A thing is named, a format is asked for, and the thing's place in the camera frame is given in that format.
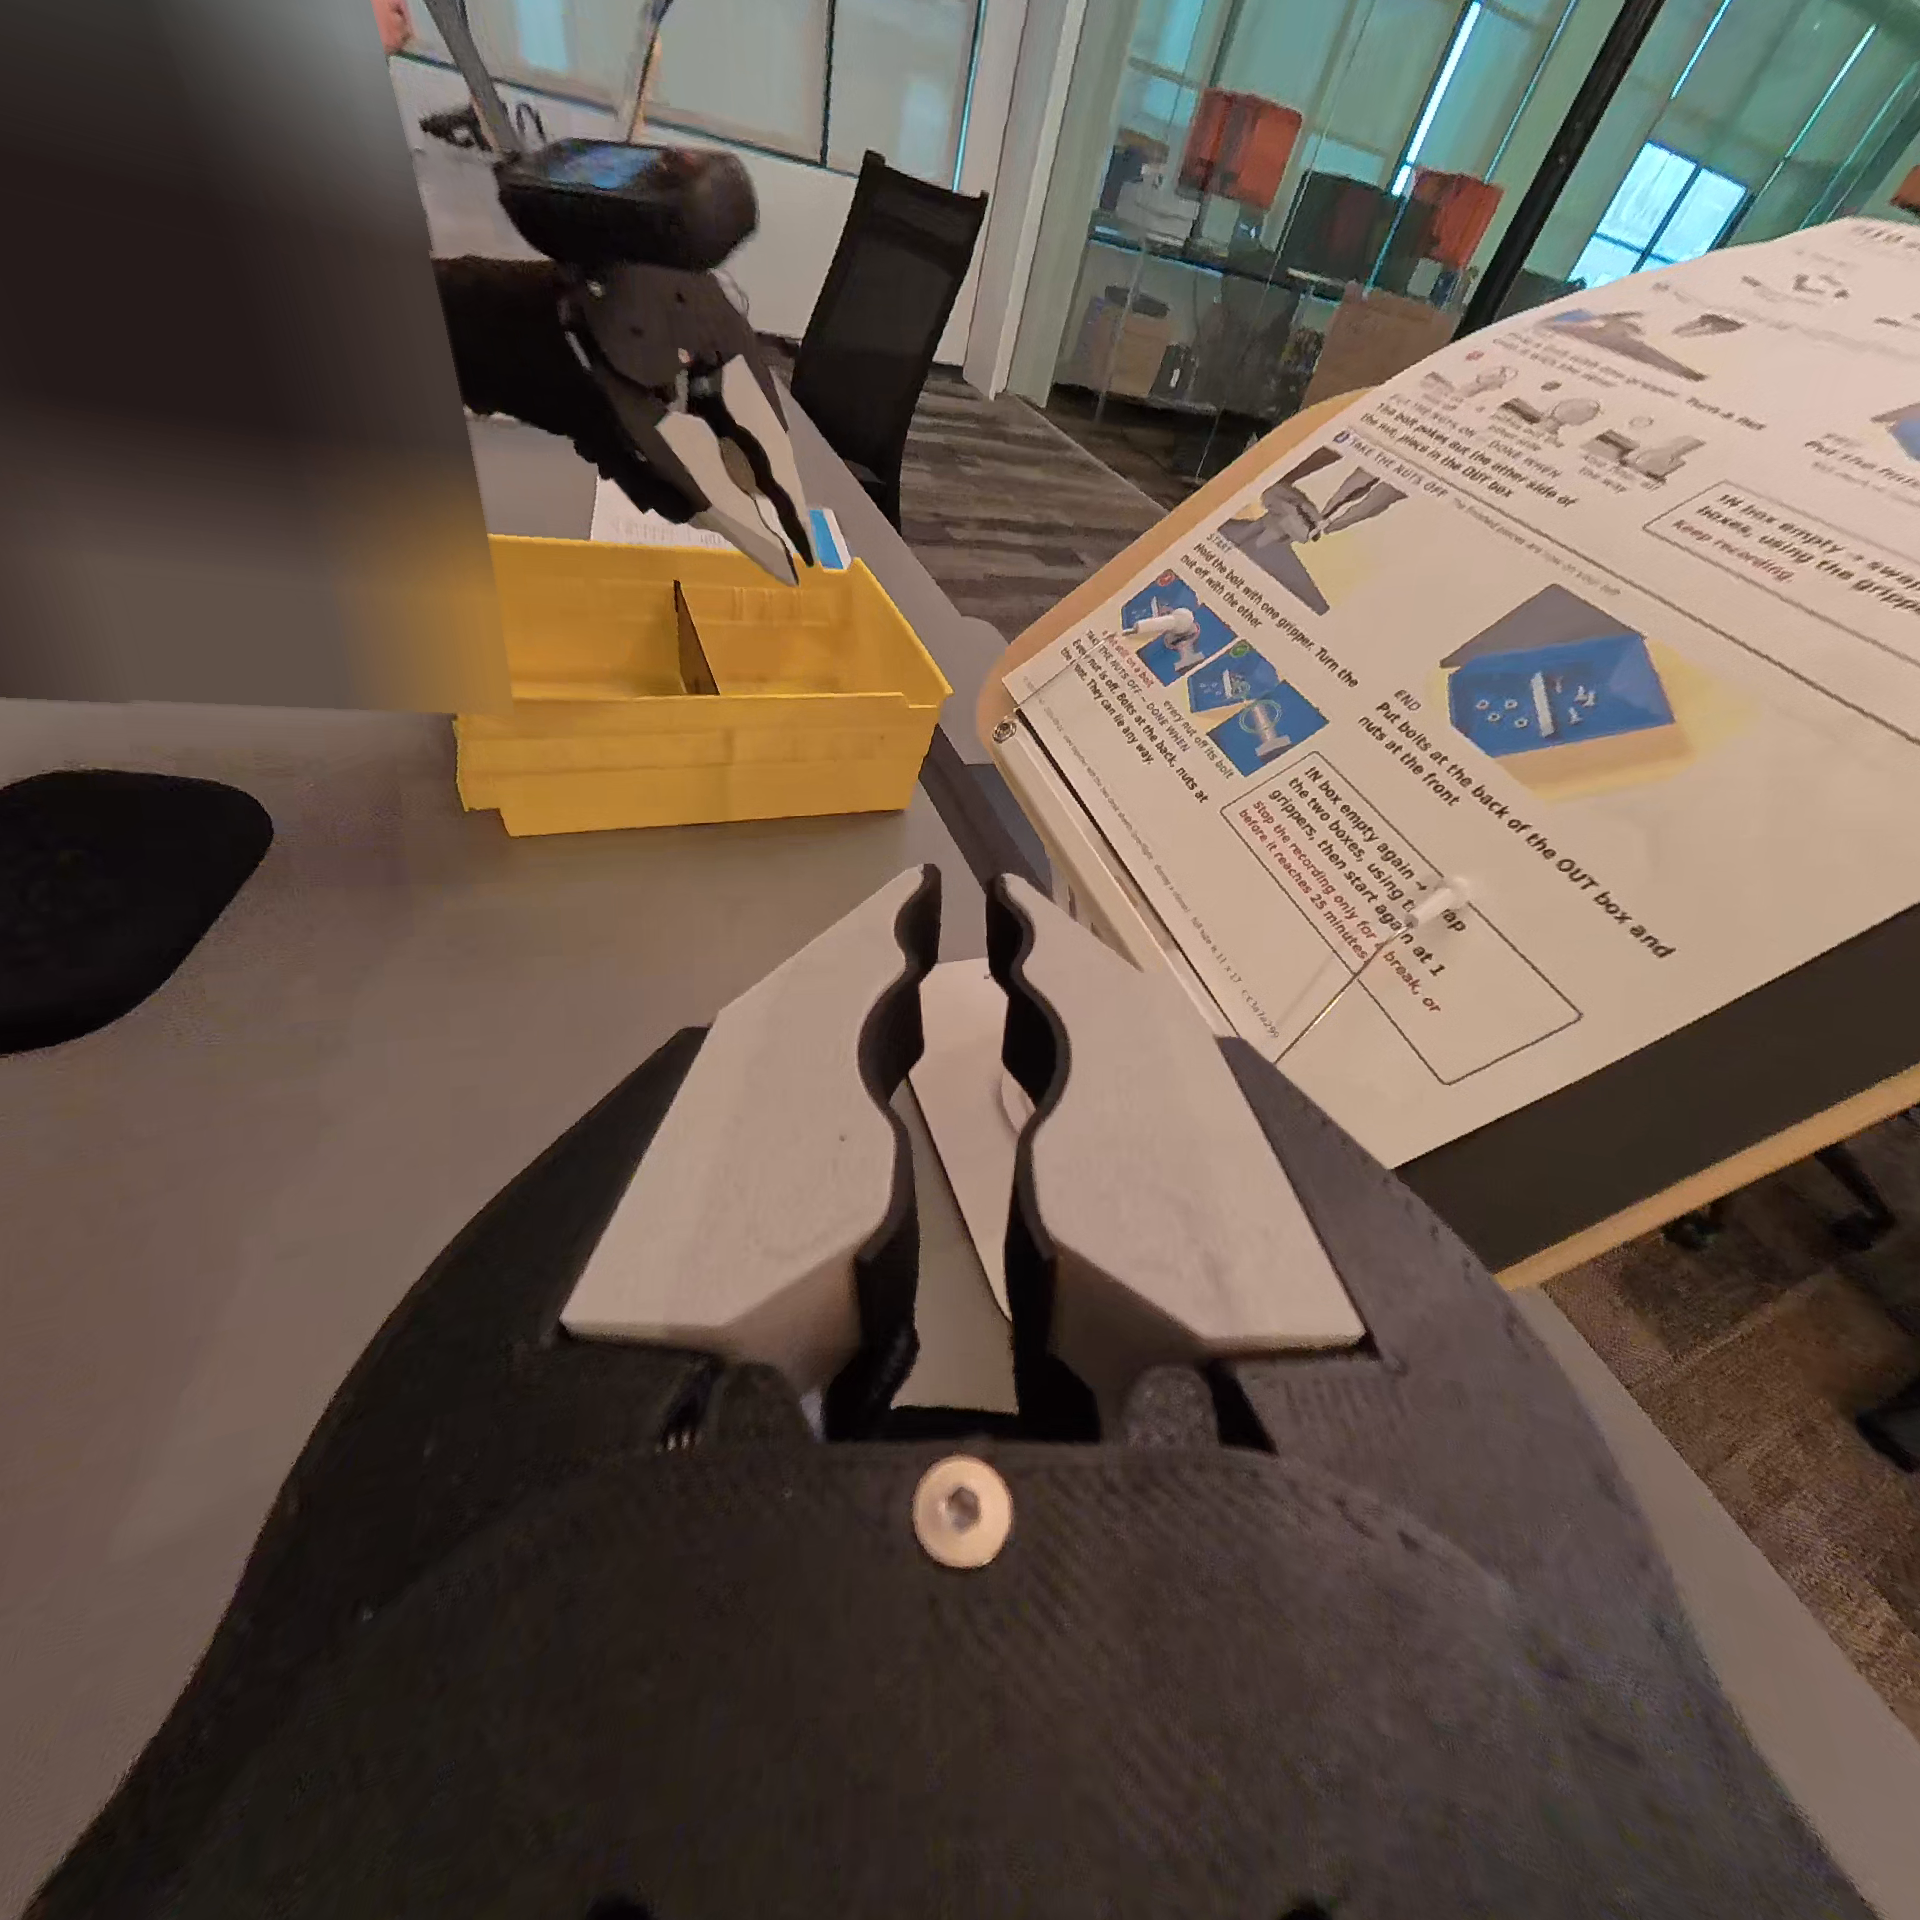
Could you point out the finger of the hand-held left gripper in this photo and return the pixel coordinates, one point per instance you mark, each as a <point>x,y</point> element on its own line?
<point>773,451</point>
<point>704,465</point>

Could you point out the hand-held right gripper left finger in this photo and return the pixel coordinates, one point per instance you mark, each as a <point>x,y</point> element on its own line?
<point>735,1200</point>

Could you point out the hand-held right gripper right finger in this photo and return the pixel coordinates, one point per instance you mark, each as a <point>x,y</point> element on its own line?
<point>1185,1200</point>

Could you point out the yellow plastic bin with divider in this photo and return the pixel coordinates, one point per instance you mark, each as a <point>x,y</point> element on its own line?
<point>721,765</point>

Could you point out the white paper sheet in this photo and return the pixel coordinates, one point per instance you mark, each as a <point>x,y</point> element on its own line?
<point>646,518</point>

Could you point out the blue card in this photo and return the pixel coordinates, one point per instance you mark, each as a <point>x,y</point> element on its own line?
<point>834,539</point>

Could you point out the black office chair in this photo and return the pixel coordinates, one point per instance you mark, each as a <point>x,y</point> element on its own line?
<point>885,301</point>

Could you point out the wooden instruction board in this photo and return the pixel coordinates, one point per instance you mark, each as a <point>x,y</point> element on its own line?
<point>1726,1111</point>

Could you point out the orange 3D printer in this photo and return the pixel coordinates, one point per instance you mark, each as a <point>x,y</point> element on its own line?
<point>1459,216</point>
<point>1244,142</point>

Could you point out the black stand pole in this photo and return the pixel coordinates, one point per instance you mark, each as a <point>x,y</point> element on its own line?
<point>1568,142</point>

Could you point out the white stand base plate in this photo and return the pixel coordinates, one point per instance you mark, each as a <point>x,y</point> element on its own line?
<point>977,1049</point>

